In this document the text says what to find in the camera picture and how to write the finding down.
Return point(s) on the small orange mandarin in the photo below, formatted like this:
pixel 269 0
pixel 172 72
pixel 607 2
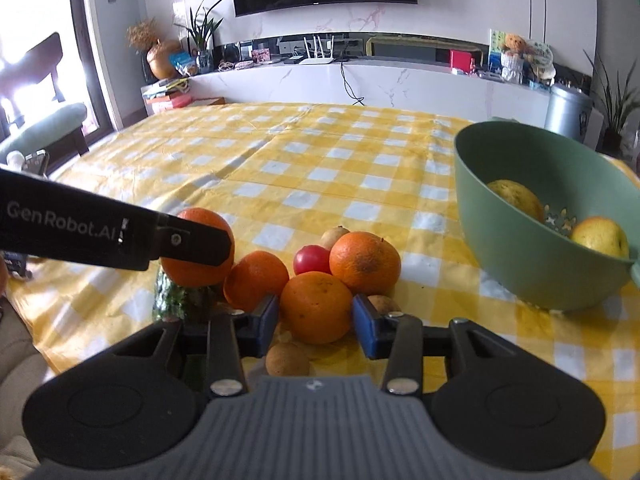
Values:
pixel 255 276

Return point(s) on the small brown longan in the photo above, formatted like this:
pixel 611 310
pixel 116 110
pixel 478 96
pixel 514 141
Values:
pixel 383 304

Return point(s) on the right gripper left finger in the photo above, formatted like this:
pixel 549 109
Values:
pixel 205 352

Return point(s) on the brown longan fruit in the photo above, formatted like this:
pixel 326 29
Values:
pixel 331 236

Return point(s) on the red box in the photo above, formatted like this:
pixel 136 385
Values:
pixel 461 61

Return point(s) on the brown longan near gripper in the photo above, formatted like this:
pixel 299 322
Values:
pixel 286 359

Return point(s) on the white wifi router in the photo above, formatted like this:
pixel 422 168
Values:
pixel 315 53

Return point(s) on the tall potted green plant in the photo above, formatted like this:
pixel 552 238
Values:
pixel 619 99

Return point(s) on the yellow-green pear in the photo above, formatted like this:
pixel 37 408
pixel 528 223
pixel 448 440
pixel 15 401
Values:
pixel 519 197

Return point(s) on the green cushioned chair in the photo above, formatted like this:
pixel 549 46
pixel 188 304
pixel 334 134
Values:
pixel 59 134

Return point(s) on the teddy bear toy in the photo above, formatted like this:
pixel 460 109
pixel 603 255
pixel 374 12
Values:
pixel 512 61

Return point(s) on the stack of books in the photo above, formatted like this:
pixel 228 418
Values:
pixel 171 94

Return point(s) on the orange gourd vase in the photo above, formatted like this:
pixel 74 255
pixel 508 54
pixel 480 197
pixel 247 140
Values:
pixel 158 58

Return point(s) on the large yellow-red mango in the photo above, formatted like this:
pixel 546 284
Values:
pixel 602 235

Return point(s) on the orange mandarin front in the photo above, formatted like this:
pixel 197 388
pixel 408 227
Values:
pixel 316 307

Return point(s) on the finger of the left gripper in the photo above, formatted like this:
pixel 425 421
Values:
pixel 51 220

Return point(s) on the yellow checkered tablecloth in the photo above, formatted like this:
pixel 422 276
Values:
pixel 281 175

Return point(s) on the silver pedal trash bin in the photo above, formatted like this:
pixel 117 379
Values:
pixel 568 112

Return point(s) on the green colander bowl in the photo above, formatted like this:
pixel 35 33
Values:
pixel 537 261

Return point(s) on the orange with dark spot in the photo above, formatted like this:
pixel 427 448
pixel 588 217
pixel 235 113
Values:
pixel 365 263

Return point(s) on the small potted grass plant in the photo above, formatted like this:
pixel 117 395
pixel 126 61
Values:
pixel 200 27

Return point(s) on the black soundbar speaker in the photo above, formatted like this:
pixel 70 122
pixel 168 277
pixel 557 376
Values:
pixel 425 49

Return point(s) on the white marble tv cabinet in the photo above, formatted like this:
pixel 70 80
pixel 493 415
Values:
pixel 379 83

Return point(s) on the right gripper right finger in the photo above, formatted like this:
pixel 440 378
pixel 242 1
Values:
pixel 401 338

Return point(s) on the green cucumber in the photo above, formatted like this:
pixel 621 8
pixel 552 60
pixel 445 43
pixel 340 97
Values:
pixel 175 302

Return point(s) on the small red tomato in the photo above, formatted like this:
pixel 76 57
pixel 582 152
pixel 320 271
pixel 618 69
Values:
pixel 312 258

